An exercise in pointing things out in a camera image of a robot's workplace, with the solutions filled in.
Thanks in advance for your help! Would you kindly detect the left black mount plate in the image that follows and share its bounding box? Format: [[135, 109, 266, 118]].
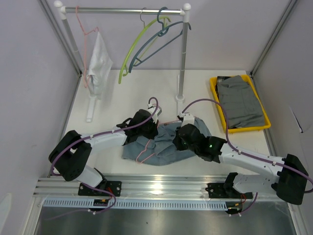
[[78, 181, 122, 197]]

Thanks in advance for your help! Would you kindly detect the white skirt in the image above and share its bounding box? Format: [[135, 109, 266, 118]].
[[87, 32, 113, 99]]

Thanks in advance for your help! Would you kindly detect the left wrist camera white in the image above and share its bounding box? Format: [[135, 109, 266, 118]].
[[147, 104, 162, 123]]

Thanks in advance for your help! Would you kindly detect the light blue denim garment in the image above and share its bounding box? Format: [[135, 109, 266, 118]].
[[121, 117, 213, 167]]

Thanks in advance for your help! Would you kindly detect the right black mount plate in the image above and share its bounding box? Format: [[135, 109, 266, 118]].
[[205, 183, 253, 199]]

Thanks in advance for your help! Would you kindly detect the black mount plate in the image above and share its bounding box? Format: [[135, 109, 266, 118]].
[[205, 183, 253, 199], [78, 181, 122, 197]]

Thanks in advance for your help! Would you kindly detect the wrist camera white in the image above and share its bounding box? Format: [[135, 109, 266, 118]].
[[178, 112, 195, 127], [147, 104, 162, 123]]

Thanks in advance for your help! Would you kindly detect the yellow plastic bin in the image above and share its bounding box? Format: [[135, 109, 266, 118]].
[[209, 75, 271, 134]]

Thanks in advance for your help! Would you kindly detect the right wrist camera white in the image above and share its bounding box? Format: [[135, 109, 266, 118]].
[[178, 112, 195, 127]]

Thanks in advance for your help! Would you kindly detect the lime green hanger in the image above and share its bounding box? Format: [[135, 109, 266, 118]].
[[118, 8, 172, 85]]

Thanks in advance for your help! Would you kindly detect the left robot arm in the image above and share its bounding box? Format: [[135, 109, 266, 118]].
[[48, 107, 158, 196]]

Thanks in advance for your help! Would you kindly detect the perforated cable tray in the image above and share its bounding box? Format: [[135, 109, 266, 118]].
[[43, 198, 227, 211]]

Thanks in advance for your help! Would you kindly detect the grey folded garment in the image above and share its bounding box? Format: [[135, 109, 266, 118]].
[[216, 75, 265, 129]]

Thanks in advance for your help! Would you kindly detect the blue-grey plastic hanger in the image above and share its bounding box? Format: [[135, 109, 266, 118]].
[[128, 6, 191, 74]]

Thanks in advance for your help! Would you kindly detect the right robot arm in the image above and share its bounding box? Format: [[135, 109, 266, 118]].
[[173, 124, 309, 205]]

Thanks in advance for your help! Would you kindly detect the pink wire hanger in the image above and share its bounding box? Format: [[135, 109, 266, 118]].
[[135, 118, 184, 164], [75, 5, 99, 88]]

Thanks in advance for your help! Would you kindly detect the white clothes rack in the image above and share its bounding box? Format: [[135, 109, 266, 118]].
[[54, 0, 191, 117]]

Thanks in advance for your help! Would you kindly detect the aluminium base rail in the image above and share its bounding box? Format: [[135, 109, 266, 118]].
[[33, 172, 299, 202]]

